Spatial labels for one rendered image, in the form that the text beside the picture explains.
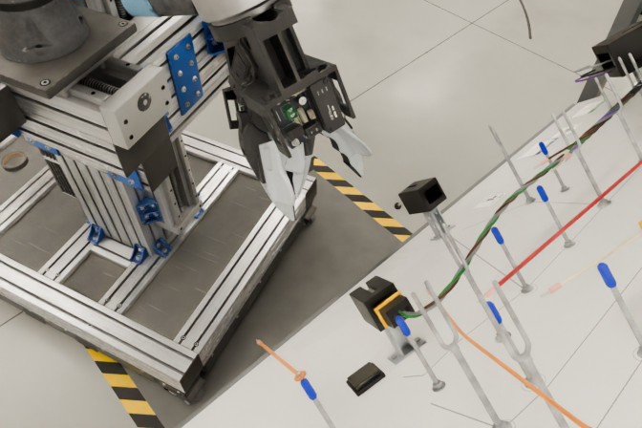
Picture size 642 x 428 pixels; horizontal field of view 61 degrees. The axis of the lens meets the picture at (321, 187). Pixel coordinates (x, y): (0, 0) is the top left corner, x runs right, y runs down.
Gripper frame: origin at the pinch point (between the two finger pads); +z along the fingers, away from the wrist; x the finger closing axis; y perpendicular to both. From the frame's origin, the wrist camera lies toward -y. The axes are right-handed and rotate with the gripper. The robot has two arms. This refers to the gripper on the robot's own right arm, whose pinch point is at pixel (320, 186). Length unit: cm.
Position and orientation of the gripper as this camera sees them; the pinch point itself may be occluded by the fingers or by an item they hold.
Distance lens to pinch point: 56.9
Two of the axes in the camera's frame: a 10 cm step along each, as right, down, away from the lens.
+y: 4.5, 3.4, -8.2
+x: 8.2, -5.3, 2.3
